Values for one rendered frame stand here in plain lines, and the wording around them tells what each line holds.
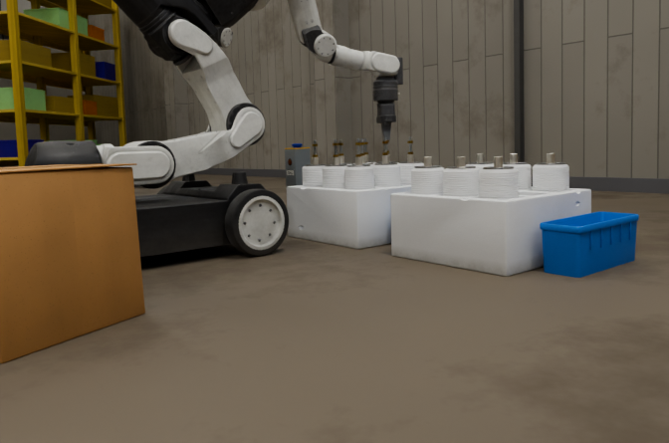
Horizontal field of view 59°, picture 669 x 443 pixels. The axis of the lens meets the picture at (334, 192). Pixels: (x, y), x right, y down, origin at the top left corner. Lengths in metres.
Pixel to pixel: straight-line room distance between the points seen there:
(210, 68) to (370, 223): 0.70
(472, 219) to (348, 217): 0.48
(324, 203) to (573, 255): 0.83
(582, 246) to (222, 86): 1.18
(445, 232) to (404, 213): 0.15
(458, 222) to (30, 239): 0.97
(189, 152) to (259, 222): 0.33
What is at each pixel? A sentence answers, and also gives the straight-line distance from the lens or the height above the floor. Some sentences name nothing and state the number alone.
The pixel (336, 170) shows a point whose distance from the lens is 1.95.
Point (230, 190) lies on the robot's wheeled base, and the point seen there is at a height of 0.20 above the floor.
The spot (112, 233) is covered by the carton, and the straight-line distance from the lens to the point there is 1.19.
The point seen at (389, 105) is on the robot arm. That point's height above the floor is 0.46.
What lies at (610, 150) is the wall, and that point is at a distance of 3.80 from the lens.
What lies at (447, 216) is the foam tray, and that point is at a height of 0.13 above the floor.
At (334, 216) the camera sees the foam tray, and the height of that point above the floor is 0.09.
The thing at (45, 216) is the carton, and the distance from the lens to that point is 1.10.
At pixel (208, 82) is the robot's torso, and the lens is 1.95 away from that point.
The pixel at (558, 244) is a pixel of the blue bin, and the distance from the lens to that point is 1.50.
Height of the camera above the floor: 0.33
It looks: 5 degrees down
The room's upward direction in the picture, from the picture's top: 2 degrees counter-clockwise
